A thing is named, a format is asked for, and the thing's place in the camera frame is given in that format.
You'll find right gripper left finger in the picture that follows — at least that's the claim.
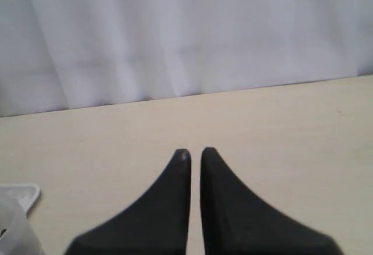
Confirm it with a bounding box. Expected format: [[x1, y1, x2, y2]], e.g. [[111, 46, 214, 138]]
[[66, 149, 192, 254]]

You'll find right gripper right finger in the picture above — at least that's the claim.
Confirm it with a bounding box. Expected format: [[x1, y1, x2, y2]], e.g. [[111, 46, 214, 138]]
[[200, 147, 342, 254]]

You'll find clear plastic container with label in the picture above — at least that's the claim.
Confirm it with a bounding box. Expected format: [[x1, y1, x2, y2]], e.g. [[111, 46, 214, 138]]
[[1, 183, 45, 254]]

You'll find white curtain backdrop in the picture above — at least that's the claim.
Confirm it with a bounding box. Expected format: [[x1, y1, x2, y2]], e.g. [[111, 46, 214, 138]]
[[1, 0, 372, 116]]

